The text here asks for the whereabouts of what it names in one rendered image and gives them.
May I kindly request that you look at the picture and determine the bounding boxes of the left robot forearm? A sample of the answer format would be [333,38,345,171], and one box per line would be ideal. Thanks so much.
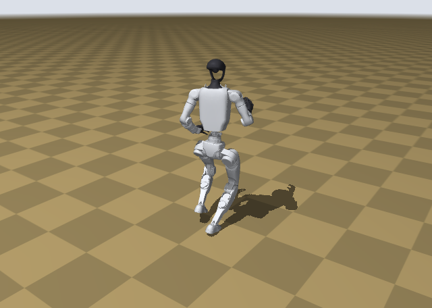
[181,122,202,134]

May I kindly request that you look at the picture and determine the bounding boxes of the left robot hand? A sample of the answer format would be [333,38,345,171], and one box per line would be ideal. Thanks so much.
[196,125,209,135]

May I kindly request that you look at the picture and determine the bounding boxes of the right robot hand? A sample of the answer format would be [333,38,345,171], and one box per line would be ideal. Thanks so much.
[243,97,253,113]

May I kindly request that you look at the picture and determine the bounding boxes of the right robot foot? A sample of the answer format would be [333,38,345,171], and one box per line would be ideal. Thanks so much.
[205,222,221,234]

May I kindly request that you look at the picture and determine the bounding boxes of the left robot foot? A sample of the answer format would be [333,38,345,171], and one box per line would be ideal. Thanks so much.
[194,203,208,213]

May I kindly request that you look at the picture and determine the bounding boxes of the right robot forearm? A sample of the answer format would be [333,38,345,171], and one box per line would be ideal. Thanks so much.
[248,111,254,123]

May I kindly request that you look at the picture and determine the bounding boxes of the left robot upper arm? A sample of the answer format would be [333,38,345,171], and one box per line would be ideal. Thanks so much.
[180,88,200,126]

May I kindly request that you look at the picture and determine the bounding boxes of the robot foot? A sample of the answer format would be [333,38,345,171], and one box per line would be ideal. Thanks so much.
[205,222,221,234]
[194,203,208,213]

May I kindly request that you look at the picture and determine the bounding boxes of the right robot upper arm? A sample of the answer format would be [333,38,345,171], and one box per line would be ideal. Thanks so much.
[227,90,252,126]

